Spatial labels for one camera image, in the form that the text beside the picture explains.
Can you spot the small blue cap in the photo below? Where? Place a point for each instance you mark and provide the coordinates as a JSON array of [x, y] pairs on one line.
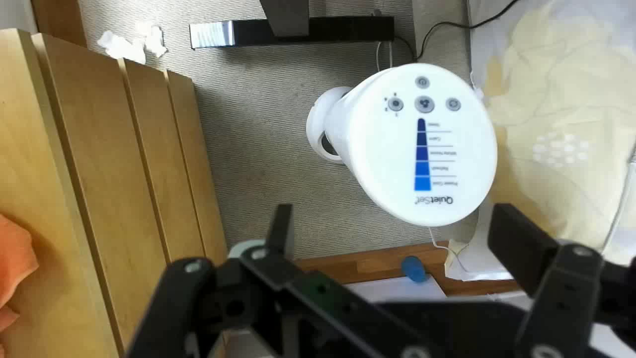
[[413, 270]]

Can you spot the brown wooden board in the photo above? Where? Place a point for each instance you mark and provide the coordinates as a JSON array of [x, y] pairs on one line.
[[358, 262]]

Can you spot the orange towel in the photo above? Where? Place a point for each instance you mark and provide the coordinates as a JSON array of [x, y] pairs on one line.
[[12, 260]]

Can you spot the white tower fan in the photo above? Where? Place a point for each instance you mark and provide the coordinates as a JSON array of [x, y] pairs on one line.
[[417, 140]]

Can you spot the white paper sheet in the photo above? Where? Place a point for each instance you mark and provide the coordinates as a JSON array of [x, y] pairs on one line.
[[397, 290]]

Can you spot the closed wooden drawer front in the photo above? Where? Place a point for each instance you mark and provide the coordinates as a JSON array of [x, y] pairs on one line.
[[165, 160], [199, 160]]

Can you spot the crumpled white tissue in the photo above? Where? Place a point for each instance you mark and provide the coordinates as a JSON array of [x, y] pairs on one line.
[[131, 43]]

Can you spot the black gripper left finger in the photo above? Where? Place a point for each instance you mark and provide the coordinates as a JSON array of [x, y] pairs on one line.
[[280, 230]]

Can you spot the brown wooden furniture panel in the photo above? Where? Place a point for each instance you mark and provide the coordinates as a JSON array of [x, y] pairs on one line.
[[60, 21]]

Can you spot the white yellow bed duvet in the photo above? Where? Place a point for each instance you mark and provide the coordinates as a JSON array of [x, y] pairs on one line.
[[562, 101]]

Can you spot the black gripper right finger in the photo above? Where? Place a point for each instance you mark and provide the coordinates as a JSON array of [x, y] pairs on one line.
[[519, 242]]

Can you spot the light wooden dresser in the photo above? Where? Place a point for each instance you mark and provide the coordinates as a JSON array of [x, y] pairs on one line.
[[46, 166]]

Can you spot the black metal stand base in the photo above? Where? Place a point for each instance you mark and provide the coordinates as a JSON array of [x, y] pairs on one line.
[[330, 29]]

